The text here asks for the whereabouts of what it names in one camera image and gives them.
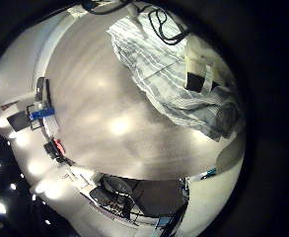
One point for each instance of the black stand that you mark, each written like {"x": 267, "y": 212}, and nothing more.
{"x": 40, "y": 87}

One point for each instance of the red object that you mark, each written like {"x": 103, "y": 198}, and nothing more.
{"x": 59, "y": 145}

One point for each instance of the blue box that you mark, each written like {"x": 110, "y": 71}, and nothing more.
{"x": 42, "y": 113}

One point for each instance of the black office chair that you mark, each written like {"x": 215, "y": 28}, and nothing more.
{"x": 116, "y": 194}

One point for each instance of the white grey striped cloth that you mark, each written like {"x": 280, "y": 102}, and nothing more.
{"x": 157, "y": 65}

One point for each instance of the black monitor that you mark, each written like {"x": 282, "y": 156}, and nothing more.
{"x": 19, "y": 120}

